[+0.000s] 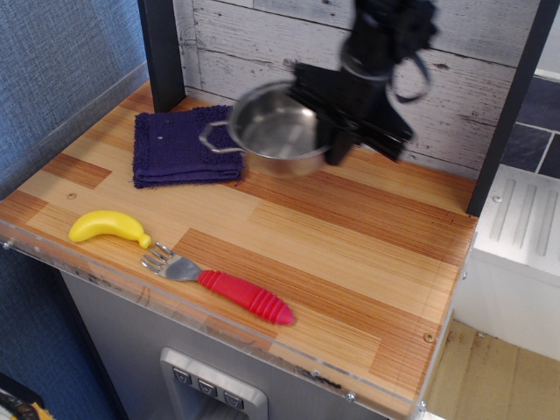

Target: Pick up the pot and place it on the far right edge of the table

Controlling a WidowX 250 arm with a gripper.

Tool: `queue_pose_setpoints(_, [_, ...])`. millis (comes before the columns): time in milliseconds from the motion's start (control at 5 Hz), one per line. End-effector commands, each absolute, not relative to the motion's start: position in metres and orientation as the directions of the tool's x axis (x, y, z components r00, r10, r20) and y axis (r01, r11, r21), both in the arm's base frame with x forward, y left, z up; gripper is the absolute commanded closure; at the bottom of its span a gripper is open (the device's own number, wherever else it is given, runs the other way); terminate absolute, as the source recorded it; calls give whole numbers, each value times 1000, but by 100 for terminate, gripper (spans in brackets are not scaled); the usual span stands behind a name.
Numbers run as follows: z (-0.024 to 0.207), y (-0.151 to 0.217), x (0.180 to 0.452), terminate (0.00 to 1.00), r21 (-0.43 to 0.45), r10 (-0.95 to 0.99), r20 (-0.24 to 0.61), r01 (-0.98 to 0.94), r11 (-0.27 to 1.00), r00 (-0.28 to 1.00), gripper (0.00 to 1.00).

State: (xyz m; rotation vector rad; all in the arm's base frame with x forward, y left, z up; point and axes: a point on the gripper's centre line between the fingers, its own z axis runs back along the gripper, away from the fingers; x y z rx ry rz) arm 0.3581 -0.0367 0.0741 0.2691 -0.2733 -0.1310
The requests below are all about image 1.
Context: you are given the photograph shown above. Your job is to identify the yellow toy banana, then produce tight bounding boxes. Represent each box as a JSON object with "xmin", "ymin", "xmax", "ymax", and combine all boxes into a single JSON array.
[{"xmin": 68, "ymin": 210, "xmax": 151, "ymax": 249}]

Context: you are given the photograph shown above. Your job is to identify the stainless steel pot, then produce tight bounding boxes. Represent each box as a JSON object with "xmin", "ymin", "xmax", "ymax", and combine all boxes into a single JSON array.
[{"xmin": 199, "ymin": 81, "xmax": 329, "ymax": 178}]

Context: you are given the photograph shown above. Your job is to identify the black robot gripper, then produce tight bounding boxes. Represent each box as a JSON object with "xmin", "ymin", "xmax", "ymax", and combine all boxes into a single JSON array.
[{"xmin": 290, "ymin": 45, "xmax": 413, "ymax": 165}]

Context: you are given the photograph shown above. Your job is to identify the black frame post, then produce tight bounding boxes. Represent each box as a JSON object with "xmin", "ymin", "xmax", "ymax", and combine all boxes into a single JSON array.
[
  {"xmin": 137, "ymin": 0, "xmax": 186, "ymax": 113},
  {"xmin": 466, "ymin": 0, "xmax": 559, "ymax": 217}
]

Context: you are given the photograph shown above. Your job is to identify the black left frame post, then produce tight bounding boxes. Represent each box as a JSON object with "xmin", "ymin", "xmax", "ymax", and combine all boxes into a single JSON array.
[{"xmin": 137, "ymin": 0, "xmax": 186, "ymax": 113}]

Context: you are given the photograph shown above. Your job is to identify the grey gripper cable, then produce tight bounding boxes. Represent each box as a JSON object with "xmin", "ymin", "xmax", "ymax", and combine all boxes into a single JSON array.
[{"xmin": 388, "ymin": 50, "xmax": 432, "ymax": 105}]

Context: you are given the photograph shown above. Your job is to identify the fork with red handle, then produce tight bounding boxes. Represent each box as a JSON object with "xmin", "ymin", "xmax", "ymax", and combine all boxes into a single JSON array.
[{"xmin": 141, "ymin": 242, "xmax": 295, "ymax": 326}]

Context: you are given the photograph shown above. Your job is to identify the silver dispenser button panel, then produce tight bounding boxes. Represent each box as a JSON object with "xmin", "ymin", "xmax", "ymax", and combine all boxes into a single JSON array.
[{"xmin": 159, "ymin": 347, "xmax": 269, "ymax": 419}]

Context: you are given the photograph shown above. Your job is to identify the yellow black object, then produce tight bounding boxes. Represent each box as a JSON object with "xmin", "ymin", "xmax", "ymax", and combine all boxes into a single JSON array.
[{"xmin": 1, "ymin": 389, "xmax": 54, "ymax": 420}]

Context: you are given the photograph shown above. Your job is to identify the purple folded towel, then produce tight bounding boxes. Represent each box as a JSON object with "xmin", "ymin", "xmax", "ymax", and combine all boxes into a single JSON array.
[{"xmin": 132, "ymin": 105, "xmax": 243, "ymax": 189}]

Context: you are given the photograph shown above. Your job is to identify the clear acrylic table edge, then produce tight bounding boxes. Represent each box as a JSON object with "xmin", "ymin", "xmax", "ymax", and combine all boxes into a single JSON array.
[{"xmin": 1, "ymin": 222, "xmax": 455, "ymax": 419}]

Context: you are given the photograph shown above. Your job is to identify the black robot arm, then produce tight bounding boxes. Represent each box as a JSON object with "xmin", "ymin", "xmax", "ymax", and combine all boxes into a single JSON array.
[{"xmin": 290, "ymin": 1, "xmax": 437, "ymax": 165}]

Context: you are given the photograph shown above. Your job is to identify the white ribbed cabinet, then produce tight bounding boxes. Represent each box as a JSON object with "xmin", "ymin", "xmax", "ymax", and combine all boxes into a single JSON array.
[{"xmin": 453, "ymin": 165, "xmax": 559, "ymax": 360}]

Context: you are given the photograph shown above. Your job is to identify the black right frame post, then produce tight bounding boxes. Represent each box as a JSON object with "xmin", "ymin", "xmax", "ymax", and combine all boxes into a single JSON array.
[{"xmin": 466, "ymin": 0, "xmax": 559, "ymax": 217}]

